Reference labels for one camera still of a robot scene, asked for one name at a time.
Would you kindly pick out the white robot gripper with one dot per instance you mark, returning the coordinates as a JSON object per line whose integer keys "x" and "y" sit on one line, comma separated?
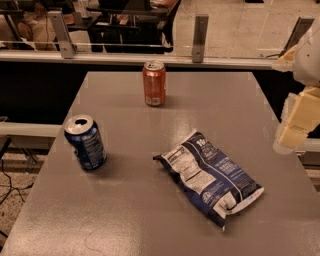
{"x": 308, "y": 61}

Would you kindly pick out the blue chip bag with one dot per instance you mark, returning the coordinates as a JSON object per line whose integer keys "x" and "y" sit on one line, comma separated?
{"x": 212, "y": 182}

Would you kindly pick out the orange soda can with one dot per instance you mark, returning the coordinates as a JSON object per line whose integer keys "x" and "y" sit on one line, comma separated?
{"x": 154, "y": 78}

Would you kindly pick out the black desk with chair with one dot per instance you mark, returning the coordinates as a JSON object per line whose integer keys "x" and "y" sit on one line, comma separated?
{"x": 129, "y": 26}

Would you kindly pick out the blue soda can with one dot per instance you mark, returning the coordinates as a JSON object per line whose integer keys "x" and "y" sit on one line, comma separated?
{"x": 82, "y": 132}

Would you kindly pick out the seated person in background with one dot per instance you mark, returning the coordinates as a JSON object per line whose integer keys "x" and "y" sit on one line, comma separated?
{"x": 33, "y": 24}

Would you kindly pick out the right dark bracket post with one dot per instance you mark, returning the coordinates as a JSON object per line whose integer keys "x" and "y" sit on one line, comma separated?
{"x": 300, "y": 28}

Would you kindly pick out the middle metal bracket post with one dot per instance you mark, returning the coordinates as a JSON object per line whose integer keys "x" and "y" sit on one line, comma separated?
{"x": 199, "y": 38}

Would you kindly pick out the metal bracket post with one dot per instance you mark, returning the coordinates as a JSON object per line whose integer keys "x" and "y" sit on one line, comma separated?
{"x": 199, "y": 38}
{"x": 66, "y": 47}

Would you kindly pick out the left metal bracket post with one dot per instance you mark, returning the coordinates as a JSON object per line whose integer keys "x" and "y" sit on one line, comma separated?
{"x": 66, "y": 47}

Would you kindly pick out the metal rail frame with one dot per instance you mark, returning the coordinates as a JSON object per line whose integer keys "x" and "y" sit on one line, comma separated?
{"x": 136, "y": 60}

